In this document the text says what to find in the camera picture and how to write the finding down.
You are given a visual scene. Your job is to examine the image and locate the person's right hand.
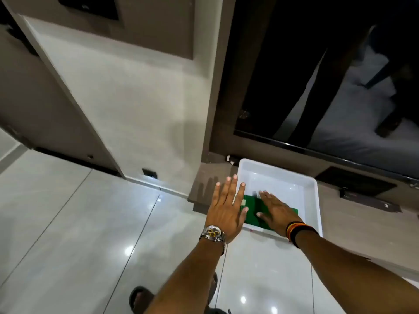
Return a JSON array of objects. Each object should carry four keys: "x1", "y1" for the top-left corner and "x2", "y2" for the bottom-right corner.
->
[{"x1": 256, "y1": 191, "x2": 303, "y2": 238}]

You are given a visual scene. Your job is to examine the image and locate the person's left hand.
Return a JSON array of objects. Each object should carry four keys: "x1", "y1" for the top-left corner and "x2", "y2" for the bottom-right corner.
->
[{"x1": 205, "y1": 175, "x2": 249, "y2": 244}]

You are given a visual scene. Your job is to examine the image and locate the green mat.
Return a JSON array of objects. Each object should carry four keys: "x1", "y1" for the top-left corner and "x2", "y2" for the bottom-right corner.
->
[{"x1": 240, "y1": 195, "x2": 299, "y2": 231}]

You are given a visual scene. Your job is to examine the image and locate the person's left forearm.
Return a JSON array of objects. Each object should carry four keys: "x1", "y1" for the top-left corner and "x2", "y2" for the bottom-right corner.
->
[{"x1": 144, "y1": 238, "x2": 227, "y2": 314}]

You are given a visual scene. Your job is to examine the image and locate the person's right forearm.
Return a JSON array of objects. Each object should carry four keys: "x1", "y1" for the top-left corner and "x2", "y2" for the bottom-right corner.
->
[{"x1": 294, "y1": 229, "x2": 419, "y2": 314}]

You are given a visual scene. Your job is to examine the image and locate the silver wristwatch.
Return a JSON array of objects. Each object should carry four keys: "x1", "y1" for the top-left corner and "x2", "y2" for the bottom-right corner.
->
[{"x1": 199, "y1": 225, "x2": 227, "y2": 255}]

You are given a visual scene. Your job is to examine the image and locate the white plastic tray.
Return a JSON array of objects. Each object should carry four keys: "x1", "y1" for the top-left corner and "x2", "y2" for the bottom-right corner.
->
[{"x1": 235, "y1": 158, "x2": 323, "y2": 239}]

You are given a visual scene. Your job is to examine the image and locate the black orange wristbands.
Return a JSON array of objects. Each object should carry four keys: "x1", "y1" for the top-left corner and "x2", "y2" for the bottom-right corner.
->
[{"x1": 285, "y1": 221, "x2": 319, "y2": 248}]

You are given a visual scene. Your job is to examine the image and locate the black sandal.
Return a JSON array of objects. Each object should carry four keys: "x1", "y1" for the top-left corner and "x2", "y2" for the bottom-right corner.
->
[
  {"x1": 208, "y1": 272, "x2": 218, "y2": 305},
  {"x1": 129, "y1": 286, "x2": 155, "y2": 314}
]

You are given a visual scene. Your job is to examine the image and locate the black television screen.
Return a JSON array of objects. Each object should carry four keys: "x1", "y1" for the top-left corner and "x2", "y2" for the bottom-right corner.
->
[{"x1": 234, "y1": 0, "x2": 419, "y2": 186}]

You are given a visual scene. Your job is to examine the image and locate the brown wooden door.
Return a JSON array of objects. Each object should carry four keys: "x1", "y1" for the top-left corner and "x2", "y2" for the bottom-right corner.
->
[{"x1": 0, "y1": 0, "x2": 124, "y2": 177}]

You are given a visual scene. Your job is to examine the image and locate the dark metal cabinet handle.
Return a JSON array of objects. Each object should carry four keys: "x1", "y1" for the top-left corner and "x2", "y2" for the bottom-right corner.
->
[{"x1": 339, "y1": 188, "x2": 402, "y2": 213}]

